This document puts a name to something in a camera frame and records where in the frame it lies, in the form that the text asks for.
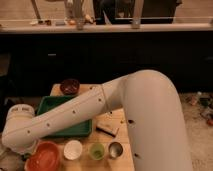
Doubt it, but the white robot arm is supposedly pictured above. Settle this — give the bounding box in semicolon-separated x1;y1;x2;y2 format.
2;70;193;171

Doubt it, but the green plastic tray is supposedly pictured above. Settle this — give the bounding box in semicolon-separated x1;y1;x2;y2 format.
36;96;92;138

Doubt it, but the dark red bowl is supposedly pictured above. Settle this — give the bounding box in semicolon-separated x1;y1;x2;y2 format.
60;79;80;95

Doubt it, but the metal cup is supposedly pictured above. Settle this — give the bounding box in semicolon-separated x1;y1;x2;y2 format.
108;142;123;159

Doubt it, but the green plastic cup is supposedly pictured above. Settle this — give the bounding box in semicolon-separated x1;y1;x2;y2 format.
89;143;105;160

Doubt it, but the white small bowl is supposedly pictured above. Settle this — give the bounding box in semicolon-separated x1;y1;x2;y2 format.
63;140;83;160

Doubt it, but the dark counter cabinet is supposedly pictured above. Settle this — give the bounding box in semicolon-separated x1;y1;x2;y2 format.
0;25;213;96

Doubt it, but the orange bowl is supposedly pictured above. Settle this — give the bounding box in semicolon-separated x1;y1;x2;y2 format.
24;141;60;171

